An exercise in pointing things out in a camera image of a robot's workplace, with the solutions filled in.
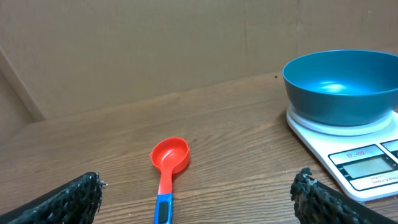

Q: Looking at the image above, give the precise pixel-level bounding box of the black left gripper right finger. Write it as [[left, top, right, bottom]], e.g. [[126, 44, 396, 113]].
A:
[[290, 167, 397, 224]]

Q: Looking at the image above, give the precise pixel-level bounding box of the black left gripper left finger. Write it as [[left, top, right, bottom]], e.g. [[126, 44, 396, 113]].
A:
[[1, 172, 104, 224]]

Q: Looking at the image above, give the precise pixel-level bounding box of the red scoop blue handle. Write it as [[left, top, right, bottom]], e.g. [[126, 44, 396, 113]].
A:
[[150, 138, 190, 224]]

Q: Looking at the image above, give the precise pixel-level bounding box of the white kitchen scale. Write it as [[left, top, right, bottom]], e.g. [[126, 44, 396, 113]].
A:
[[286, 105, 397, 202]]

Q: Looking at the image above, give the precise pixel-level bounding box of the blue bowl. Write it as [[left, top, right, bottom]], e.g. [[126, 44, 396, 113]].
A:
[[282, 49, 397, 126]]

